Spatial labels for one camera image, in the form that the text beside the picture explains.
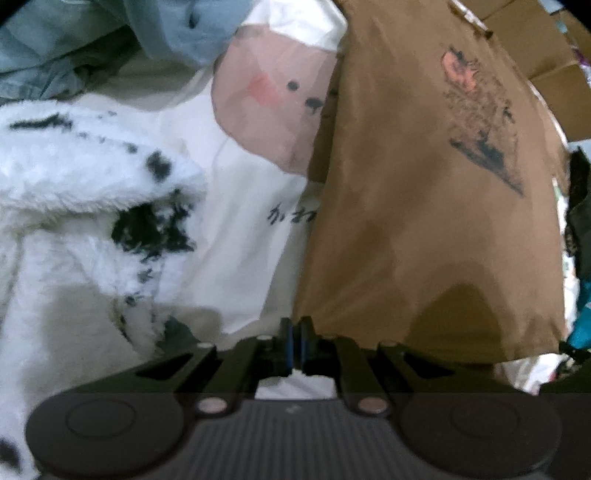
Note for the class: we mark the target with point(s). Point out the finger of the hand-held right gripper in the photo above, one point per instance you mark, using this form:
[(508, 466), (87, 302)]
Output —
[(575, 353)]

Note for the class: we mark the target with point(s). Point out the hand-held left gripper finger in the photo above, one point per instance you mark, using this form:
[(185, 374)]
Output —
[(300, 344), (289, 346)]

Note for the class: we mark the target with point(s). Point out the brown printed T-shirt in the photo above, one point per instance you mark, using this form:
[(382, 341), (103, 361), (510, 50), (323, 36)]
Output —
[(415, 230)]

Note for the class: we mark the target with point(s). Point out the teal and orange jersey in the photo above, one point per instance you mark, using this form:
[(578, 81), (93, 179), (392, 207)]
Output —
[(581, 323)]

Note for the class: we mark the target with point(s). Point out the black jacket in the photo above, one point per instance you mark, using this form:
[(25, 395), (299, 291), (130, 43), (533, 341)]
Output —
[(579, 207)]

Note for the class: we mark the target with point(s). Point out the cartoon printed bed sheet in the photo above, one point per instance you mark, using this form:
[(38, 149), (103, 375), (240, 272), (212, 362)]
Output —
[(240, 184)]

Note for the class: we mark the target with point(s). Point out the white fluffy black-spotted blanket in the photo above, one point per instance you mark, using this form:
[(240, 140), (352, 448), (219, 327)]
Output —
[(55, 194)]

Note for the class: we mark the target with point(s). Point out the brown cardboard box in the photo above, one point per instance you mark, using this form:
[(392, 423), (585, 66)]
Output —
[(545, 55)]

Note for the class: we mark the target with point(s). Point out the blue denim garment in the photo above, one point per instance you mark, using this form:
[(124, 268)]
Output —
[(69, 46)]

